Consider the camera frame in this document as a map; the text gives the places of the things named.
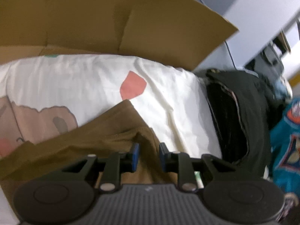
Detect black folded clothes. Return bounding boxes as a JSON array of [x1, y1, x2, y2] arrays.
[[206, 68, 272, 181]]

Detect cream bear printed blanket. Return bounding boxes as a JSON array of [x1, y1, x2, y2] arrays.
[[0, 54, 223, 225]]

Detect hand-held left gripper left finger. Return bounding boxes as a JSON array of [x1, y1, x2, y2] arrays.
[[63, 143, 140, 191]]

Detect brown cardboard sheet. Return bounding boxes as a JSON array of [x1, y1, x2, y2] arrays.
[[0, 0, 239, 72]]

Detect brown t-shirt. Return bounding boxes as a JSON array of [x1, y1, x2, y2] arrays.
[[0, 99, 200, 216]]

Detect leopard print cloth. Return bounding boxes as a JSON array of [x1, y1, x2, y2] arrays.
[[206, 68, 222, 77]]

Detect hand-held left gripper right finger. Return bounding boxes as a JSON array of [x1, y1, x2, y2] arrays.
[[159, 143, 237, 191]]

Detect teal printed jersey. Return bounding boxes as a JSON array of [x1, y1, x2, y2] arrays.
[[267, 98, 300, 221]]

